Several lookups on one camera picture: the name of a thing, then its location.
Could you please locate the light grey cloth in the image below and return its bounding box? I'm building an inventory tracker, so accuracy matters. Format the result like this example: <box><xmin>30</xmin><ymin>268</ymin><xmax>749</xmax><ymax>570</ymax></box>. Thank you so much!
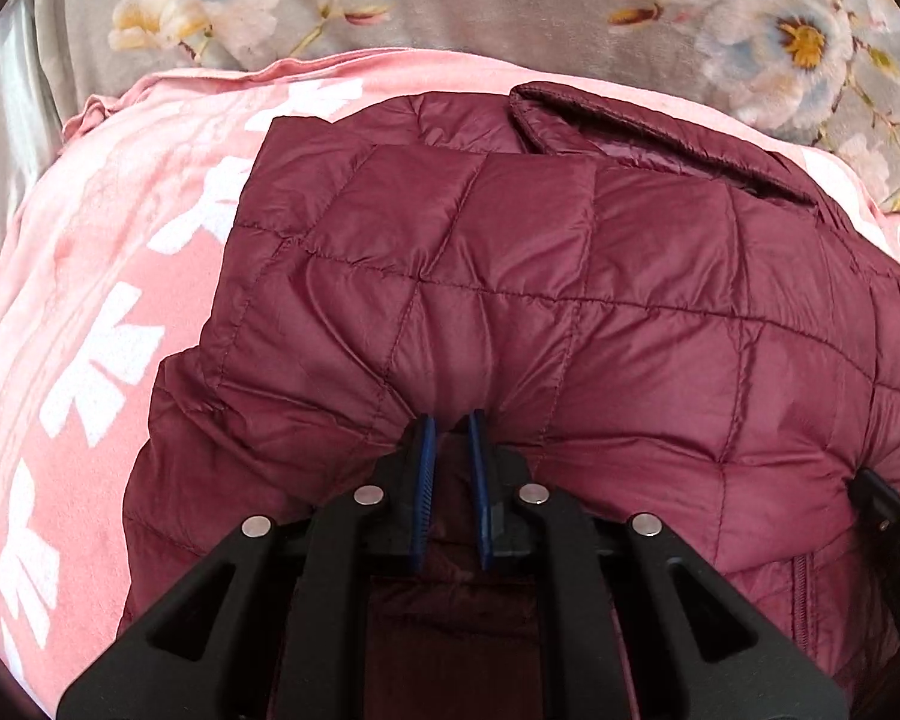
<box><xmin>0</xmin><ymin>0</ymin><xmax>65</xmax><ymax>335</ymax></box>

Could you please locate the pink blanket with white print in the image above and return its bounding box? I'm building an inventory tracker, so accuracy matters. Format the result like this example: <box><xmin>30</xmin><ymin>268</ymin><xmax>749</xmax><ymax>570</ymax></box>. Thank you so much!
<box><xmin>0</xmin><ymin>47</ymin><xmax>900</xmax><ymax>717</ymax></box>

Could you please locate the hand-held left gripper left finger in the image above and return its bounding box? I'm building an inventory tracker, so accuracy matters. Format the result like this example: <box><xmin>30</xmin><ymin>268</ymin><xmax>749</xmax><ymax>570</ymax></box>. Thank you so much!
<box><xmin>56</xmin><ymin>414</ymin><xmax>440</xmax><ymax>720</ymax></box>

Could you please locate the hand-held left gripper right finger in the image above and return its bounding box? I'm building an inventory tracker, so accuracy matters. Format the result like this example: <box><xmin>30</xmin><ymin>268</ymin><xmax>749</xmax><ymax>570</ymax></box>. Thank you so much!
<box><xmin>468</xmin><ymin>410</ymin><xmax>848</xmax><ymax>720</ymax></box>

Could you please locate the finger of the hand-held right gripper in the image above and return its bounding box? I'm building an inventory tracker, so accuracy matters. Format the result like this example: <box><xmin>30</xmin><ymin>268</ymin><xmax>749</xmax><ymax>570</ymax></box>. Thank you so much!
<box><xmin>846</xmin><ymin>467</ymin><xmax>900</xmax><ymax>642</ymax></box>

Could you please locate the grey floral bedsheet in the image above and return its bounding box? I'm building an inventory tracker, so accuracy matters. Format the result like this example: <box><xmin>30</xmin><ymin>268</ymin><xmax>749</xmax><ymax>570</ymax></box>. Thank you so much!
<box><xmin>34</xmin><ymin>0</ymin><xmax>900</xmax><ymax>215</ymax></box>

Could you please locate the maroon quilted jacket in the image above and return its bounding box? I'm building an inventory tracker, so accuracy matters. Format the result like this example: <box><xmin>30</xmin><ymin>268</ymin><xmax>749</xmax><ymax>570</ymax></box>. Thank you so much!
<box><xmin>117</xmin><ymin>81</ymin><xmax>900</xmax><ymax>720</ymax></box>

